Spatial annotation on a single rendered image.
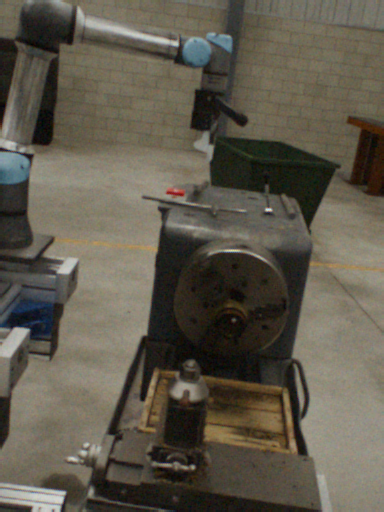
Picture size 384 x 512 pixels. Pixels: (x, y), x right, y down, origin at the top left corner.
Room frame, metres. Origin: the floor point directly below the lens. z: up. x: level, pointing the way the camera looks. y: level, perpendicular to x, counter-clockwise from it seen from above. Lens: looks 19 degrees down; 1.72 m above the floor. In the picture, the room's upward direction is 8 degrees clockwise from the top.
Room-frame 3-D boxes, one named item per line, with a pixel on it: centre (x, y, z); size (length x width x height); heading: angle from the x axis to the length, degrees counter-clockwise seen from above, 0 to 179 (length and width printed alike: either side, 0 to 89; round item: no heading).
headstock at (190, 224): (2.09, -0.12, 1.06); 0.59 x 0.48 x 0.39; 178
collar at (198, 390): (1.07, -0.02, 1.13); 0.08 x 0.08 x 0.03
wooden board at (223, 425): (1.39, -0.11, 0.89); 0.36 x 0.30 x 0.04; 88
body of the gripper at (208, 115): (1.95, 0.02, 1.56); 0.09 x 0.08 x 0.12; 88
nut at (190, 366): (1.07, -0.02, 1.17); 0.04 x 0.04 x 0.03
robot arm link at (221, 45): (1.95, 0.01, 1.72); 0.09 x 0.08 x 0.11; 105
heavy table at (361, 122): (10.39, -2.56, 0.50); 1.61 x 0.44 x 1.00; 8
